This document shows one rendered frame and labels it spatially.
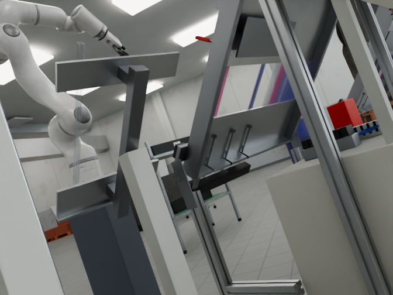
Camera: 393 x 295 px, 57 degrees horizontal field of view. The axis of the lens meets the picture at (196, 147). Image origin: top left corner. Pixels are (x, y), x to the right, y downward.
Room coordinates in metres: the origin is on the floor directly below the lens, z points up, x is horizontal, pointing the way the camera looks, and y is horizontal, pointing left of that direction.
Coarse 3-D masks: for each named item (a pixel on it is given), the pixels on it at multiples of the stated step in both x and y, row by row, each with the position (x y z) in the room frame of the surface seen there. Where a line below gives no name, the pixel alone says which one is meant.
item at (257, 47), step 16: (256, 0) 1.07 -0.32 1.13; (288, 0) 1.20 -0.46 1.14; (304, 0) 1.27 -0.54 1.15; (320, 0) 1.36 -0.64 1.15; (240, 16) 1.05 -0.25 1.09; (256, 16) 1.11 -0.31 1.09; (288, 16) 1.25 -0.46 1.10; (304, 16) 1.33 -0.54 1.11; (320, 16) 1.42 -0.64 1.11; (240, 32) 1.09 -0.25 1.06; (256, 32) 1.08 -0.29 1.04; (304, 32) 1.39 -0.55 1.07; (320, 32) 1.49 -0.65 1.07; (240, 48) 1.06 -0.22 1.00; (256, 48) 1.12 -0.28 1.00; (272, 48) 1.19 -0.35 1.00; (304, 48) 1.45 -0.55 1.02; (240, 64) 1.17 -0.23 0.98
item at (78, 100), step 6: (78, 42) 0.78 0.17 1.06; (78, 48) 0.78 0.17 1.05; (78, 54) 0.79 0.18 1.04; (78, 90) 0.84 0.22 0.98; (78, 96) 0.85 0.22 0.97; (78, 102) 0.86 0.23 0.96; (78, 108) 0.87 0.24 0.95; (78, 114) 0.88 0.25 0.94; (78, 120) 0.89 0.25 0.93; (78, 126) 0.90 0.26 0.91; (78, 132) 0.91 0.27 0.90; (78, 138) 0.92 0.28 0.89; (78, 144) 0.94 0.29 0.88; (78, 150) 0.95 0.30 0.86; (78, 156) 0.96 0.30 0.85; (78, 162) 0.97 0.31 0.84; (78, 168) 0.98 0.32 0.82; (78, 174) 1.00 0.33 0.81; (78, 180) 1.01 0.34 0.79
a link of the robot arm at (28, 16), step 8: (8, 0) 1.39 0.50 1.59; (0, 8) 1.36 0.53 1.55; (8, 8) 1.37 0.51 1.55; (16, 8) 1.39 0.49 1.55; (24, 8) 1.42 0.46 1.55; (32, 8) 1.44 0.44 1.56; (0, 16) 1.36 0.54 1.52; (8, 16) 1.37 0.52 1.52; (16, 16) 1.40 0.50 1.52; (24, 16) 1.42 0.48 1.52; (32, 16) 1.45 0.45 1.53; (16, 24) 1.41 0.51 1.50; (24, 24) 1.47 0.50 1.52; (32, 24) 1.48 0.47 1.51; (0, 64) 1.42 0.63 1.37
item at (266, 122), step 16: (240, 112) 1.32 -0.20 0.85; (256, 112) 1.41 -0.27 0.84; (272, 112) 1.52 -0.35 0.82; (288, 112) 1.64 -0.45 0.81; (224, 128) 1.29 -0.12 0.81; (240, 128) 1.38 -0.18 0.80; (256, 128) 1.48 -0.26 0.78; (272, 128) 1.59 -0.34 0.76; (208, 144) 1.26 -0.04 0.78; (224, 144) 1.35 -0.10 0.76; (240, 144) 1.44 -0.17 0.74; (256, 144) 1.55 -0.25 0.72
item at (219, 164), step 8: (264, 144) 1.60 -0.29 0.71; (272, 144) 1.62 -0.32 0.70; (280, 144) 1.64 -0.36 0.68; (240, 152) 1.48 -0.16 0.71; (248, 152) 1.49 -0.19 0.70; (256, 152) 1.51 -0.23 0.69; (216, 160) 1.36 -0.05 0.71; (224, 160) 1.38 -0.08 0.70; (232, 160) 1.39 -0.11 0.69; (240, 160) 1.42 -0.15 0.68; (208, 168) 1.30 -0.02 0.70; (216, 168) 1.31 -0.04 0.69; (200, 176) 1.25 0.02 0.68
